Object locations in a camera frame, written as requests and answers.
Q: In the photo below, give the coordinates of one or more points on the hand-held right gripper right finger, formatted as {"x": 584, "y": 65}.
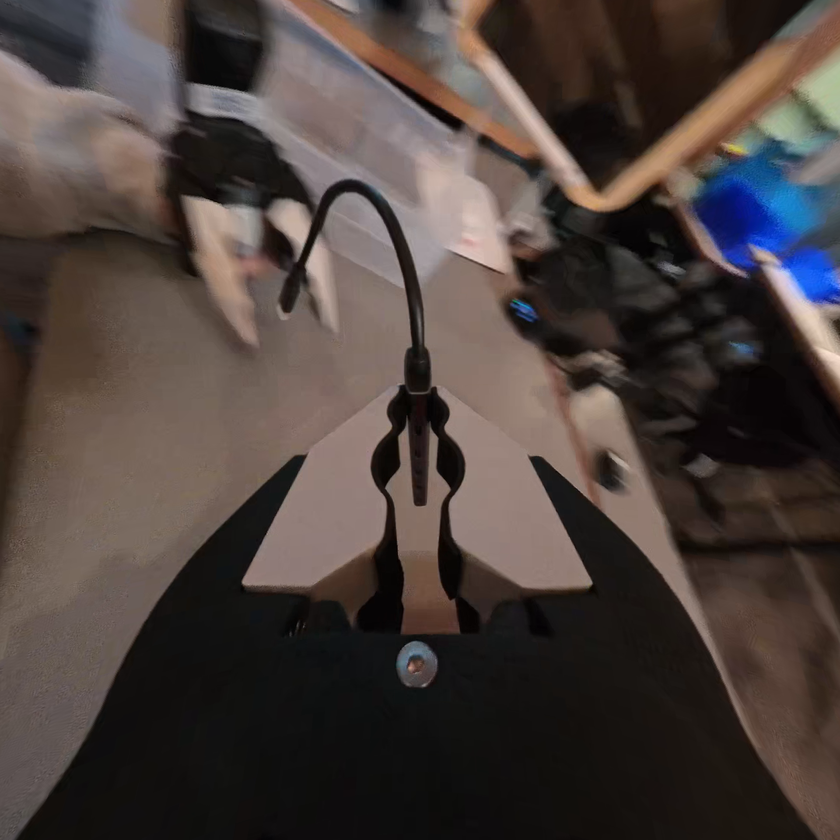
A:
{"x": 518, "y": 525}

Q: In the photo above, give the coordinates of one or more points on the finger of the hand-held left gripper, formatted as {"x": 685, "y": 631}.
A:
{"x": 312, "y": 262}
{"x": 223, "y": 262}

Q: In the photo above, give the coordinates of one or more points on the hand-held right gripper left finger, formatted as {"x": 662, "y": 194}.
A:
{"x": 315, "y": 525}

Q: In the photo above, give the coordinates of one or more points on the grey usb hub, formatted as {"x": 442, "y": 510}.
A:
{"x": 418, "y": 453}
{"x": 417, "y": 371}

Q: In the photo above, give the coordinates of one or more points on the person's left forearm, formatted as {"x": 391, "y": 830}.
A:
{"x": 79, "y": 164}

